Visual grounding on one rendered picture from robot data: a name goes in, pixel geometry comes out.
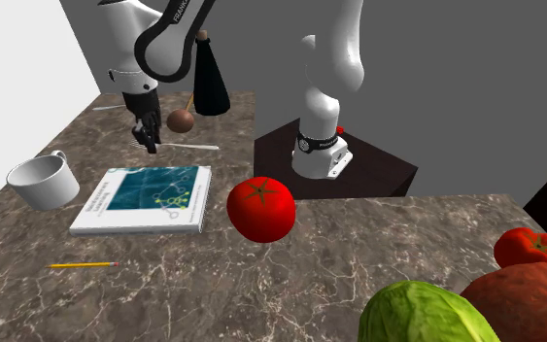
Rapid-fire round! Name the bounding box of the large red tomato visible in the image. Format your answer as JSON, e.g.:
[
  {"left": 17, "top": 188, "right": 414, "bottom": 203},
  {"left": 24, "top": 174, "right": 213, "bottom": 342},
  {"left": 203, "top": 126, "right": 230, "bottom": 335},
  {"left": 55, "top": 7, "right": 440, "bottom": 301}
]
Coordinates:
[{"left": 225, "top": 176, "right": 298, "bottom": 245}]

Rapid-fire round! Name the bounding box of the white book with teal cover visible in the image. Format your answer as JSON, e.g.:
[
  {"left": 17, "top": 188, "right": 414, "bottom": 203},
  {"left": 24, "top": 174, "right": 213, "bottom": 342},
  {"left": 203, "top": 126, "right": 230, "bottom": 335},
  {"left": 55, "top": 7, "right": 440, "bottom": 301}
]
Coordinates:
[{"left": 68, "top": 164, "right": 213, "bottom": 237}]

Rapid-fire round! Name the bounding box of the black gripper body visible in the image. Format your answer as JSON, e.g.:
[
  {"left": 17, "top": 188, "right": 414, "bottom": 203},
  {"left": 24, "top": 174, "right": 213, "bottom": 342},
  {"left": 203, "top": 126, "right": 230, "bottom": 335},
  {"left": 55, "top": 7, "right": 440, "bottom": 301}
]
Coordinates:
[{"left": 121, "top": 90, "right": 162, "bottom": 122}]

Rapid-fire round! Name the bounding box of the reddish brown round vegetable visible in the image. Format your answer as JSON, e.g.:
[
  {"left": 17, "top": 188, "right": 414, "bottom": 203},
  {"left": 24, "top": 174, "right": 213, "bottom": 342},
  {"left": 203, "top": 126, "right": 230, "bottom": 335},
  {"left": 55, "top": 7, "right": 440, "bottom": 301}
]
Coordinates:
[{"left": 459, "top": 260, "right": 547, "bottom": 342}]

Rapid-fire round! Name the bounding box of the yellow pencil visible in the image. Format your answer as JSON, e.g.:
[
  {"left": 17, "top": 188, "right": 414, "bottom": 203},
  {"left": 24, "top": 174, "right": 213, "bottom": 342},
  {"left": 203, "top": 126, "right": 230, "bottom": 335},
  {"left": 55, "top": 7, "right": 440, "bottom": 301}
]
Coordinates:
[{"left": 45, "top": 260, "right": 120, "bottom": 270}]

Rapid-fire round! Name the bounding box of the dark robot stand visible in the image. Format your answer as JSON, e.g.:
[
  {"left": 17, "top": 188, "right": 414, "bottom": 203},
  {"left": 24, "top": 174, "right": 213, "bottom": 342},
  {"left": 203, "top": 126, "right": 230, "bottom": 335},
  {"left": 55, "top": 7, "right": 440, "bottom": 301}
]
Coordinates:
[{"left": 253, "top": 118, "right": 420, "bottom": 200}]

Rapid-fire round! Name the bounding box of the small red tomato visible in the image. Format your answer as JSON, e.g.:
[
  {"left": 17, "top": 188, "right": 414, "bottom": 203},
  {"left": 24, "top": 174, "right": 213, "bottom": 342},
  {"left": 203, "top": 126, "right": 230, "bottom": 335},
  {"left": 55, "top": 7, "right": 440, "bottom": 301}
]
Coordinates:
[{"left": 493, "top": 226, "right": 547, "bottom": 273}]

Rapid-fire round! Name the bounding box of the white mug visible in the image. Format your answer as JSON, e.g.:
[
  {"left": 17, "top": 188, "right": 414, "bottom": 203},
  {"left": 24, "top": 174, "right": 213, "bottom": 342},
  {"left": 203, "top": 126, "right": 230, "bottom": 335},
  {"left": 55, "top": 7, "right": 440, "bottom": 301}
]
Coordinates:
[{"left": 6, "top": 149, "right": 82, "bottom": 212}]

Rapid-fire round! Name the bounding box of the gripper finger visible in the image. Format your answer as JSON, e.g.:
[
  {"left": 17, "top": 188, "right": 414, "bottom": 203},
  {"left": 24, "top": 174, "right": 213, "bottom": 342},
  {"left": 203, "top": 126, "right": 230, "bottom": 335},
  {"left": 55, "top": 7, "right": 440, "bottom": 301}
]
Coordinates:
[
  {"left": 149, "top": 112, "right": 163, "bottom": 145},
  {"left": 132, "top": 118, "right": 158, "bottom": 154}
]

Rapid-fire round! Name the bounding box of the silver fork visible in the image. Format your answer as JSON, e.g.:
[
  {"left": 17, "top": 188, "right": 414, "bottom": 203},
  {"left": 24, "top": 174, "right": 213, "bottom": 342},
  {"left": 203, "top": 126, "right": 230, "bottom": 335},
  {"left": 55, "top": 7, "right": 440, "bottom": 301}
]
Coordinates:
[{"left": 128, "top": 139, "right": 221, "bottom": 153}]

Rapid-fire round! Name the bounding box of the green lettuce head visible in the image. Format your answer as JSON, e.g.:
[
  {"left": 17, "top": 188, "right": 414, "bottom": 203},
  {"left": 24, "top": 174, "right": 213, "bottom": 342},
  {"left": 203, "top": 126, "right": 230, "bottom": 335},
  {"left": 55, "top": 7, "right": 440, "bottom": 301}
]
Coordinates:
[{"left": 358, "top": 279, "right": 502, "bottom": 342}]

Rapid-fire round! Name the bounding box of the black bottle with cork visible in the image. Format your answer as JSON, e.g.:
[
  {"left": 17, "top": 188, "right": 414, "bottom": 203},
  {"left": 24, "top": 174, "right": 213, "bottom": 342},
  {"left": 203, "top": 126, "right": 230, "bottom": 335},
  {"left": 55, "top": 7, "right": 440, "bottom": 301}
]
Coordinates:
[{"left": 191, "top": 29, "right": 232, "bottom": 118}]

